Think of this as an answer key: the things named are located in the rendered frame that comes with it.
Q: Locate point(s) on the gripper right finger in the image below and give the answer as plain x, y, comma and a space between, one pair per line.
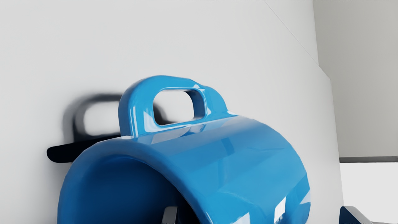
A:
349, 217

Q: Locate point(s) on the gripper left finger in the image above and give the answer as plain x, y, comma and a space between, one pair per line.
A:
169, 216

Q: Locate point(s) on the blue glossy mug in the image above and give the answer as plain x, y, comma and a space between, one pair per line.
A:
224, 168

